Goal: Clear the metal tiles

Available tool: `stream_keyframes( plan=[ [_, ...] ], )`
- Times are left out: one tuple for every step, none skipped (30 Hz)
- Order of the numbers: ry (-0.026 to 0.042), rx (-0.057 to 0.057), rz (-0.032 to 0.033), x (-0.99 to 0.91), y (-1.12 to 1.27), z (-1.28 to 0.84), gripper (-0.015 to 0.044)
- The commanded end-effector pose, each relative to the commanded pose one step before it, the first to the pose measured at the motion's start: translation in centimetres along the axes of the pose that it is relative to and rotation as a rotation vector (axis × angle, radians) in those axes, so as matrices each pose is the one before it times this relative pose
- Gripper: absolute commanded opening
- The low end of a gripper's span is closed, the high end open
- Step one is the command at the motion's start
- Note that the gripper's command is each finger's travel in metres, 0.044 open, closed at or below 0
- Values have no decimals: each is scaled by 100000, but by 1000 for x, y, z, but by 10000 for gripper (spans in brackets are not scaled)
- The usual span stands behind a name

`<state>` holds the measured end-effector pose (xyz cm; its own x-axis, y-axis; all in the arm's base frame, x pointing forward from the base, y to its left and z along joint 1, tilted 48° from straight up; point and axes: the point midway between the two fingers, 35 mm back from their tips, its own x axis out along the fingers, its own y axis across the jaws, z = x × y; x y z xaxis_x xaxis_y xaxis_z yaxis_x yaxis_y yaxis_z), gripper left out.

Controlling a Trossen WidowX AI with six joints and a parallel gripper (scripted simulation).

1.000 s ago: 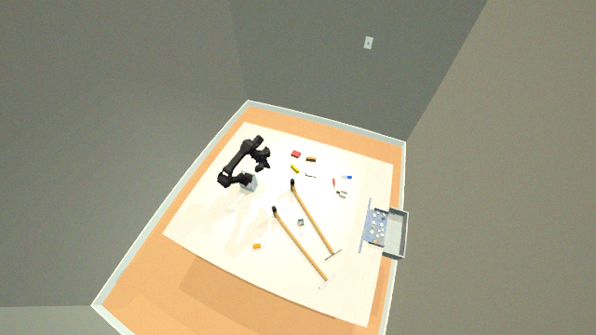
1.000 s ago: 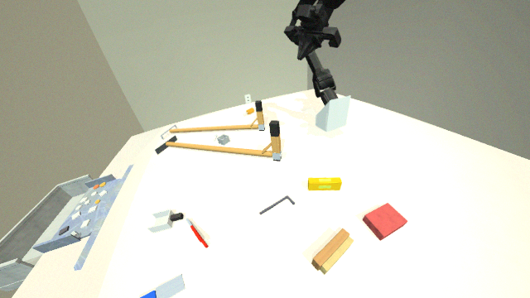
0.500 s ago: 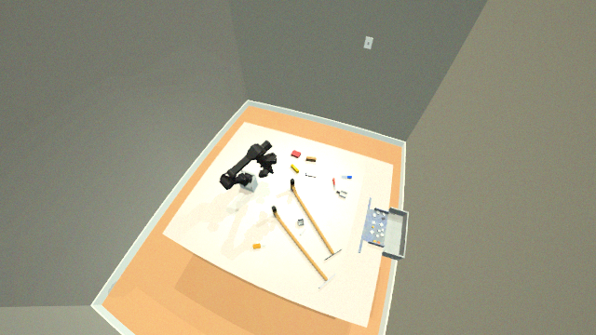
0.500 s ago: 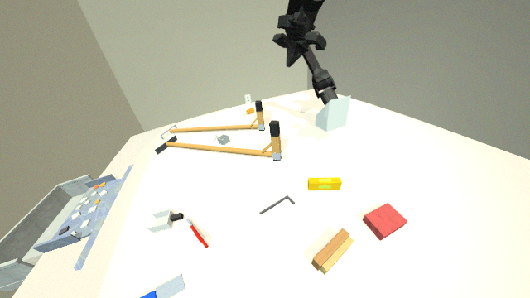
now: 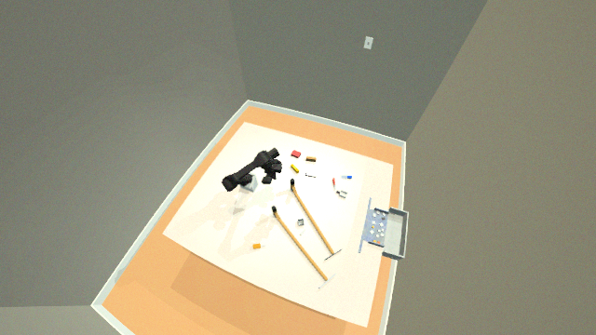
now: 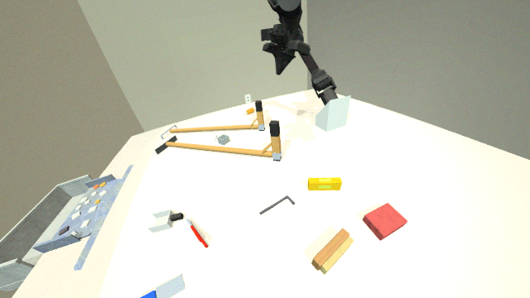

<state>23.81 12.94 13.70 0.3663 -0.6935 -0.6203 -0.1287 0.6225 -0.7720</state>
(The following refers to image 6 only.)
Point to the grey l-shaped bar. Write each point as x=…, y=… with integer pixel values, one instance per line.
x=276, y=203

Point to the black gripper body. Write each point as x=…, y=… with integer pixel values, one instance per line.
x=292, y=45

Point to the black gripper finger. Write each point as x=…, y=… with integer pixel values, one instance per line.
x=276, y=56
x=284, y=59

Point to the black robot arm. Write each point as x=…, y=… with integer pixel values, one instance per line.
x=290, y=11

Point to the red-handled pliers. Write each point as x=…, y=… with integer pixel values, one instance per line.
x=196, y=233

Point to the red flat square block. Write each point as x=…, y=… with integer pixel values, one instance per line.
x=384, y=221

